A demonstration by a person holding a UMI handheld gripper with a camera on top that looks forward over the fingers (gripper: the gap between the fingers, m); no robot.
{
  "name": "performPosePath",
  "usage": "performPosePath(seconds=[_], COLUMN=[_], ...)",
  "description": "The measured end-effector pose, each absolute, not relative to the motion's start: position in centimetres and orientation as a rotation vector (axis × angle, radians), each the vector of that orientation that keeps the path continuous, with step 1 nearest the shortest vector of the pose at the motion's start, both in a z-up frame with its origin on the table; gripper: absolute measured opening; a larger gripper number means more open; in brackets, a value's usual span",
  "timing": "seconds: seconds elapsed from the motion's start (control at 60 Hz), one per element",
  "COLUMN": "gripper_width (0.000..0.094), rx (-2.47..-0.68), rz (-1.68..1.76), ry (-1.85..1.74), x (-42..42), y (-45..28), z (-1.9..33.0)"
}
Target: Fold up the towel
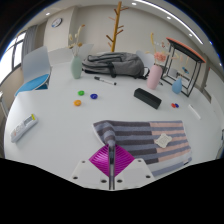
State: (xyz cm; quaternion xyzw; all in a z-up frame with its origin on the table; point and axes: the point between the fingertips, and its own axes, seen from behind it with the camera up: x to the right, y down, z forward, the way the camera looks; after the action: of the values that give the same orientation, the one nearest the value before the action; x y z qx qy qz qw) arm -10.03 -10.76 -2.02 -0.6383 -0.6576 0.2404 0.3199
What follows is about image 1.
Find ceiling lights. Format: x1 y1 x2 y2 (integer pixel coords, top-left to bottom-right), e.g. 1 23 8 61
130 0 205 46

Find black stand with orange top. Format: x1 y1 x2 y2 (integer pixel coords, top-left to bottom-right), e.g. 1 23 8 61
160 36 207 98

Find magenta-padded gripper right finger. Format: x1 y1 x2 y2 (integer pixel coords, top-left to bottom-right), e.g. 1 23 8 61
111 144 156 191

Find grey backpack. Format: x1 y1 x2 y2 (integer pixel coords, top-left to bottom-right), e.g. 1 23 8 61
81 51 150 80

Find pink vase with flowers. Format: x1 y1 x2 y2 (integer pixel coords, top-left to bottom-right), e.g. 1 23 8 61
145 32 168 91

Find wooden coat rack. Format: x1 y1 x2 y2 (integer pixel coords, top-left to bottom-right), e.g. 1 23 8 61
105 0 130 54

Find window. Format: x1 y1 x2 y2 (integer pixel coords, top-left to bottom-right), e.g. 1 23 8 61
0 31 27 85

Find white remote control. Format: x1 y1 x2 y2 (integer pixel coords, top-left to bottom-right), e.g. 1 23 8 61
9 112 39 144

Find blue vase with stems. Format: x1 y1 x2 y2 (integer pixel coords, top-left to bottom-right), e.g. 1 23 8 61
171 56 190 95

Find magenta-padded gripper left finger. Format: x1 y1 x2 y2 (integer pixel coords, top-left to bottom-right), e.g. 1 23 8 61
70 143 112 191

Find grey curtain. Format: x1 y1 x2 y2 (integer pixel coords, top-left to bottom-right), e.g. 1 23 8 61
22 24 40 66

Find striped grey pink towel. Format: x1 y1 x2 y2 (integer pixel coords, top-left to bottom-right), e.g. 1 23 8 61
92 119 194 178

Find black white marker pen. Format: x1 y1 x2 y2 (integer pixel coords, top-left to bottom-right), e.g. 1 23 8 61
93 75 118 87

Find white chair with blue seat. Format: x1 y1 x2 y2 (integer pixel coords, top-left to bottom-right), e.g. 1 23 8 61
13 45 53 98

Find white rectangular bar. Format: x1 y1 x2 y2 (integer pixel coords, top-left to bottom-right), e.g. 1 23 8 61
186 103 202 121

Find black rectangular box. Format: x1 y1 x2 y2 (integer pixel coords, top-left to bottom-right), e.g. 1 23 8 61
133 87 163 110

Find green vase with dried flowers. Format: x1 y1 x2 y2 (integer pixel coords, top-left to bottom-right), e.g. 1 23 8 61
67 23 87 80

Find round wall clock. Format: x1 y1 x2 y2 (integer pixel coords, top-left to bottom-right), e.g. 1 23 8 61
50 17 64 29

